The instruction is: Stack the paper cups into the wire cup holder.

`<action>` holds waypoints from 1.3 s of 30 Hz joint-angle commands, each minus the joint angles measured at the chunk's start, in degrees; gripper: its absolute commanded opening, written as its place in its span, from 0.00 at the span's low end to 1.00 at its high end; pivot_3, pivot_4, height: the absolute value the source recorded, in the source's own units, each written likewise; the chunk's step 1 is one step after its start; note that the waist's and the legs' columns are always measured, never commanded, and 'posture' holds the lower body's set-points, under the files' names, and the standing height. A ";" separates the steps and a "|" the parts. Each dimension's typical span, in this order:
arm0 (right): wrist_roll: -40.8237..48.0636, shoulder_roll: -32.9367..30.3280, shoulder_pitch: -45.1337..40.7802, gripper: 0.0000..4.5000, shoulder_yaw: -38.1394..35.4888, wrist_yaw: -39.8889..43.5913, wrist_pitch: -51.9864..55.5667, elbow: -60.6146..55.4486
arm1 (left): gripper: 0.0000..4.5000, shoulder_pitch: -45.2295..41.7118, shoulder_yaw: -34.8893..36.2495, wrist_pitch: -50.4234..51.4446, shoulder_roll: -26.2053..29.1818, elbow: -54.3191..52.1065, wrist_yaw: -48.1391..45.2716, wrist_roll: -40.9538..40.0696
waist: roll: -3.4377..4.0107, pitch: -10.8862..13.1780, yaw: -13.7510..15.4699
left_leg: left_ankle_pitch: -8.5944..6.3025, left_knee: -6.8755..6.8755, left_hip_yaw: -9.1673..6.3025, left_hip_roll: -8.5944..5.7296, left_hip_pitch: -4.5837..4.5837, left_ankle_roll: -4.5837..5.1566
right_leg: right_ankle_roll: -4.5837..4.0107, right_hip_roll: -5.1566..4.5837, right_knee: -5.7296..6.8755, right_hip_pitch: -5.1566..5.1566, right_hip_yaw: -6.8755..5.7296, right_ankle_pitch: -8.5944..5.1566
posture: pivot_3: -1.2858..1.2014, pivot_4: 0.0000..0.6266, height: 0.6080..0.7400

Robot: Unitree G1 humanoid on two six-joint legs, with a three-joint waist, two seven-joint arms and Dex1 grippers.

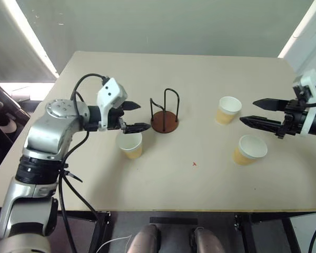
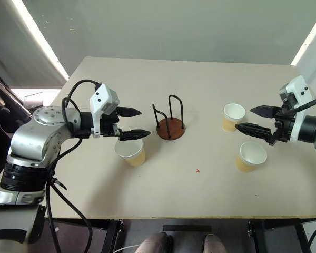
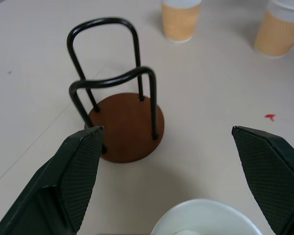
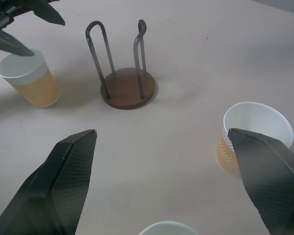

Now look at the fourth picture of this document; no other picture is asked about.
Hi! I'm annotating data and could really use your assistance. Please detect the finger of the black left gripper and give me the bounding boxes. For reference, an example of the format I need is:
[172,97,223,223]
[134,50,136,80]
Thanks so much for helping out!
[30,0,66,26]
[0,25,36,58]

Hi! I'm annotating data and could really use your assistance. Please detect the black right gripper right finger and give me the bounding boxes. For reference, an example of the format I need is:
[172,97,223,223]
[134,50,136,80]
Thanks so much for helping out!
[227,128,294,235]

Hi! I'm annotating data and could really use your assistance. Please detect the wooden base wire cup holder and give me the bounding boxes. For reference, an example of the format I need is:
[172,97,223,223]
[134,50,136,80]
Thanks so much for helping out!
[85,19,157,110]

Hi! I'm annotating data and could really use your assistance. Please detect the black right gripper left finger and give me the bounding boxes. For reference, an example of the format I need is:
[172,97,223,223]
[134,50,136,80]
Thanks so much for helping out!
[0,129,98,235]

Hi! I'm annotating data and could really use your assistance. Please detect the ribbed orange paper cup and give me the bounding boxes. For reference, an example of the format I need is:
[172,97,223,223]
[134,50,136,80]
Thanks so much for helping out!
[215,101,294,179]

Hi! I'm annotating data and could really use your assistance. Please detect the smooth orange paper cup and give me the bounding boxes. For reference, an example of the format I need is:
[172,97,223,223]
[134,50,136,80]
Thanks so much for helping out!
[0,49,61,109]

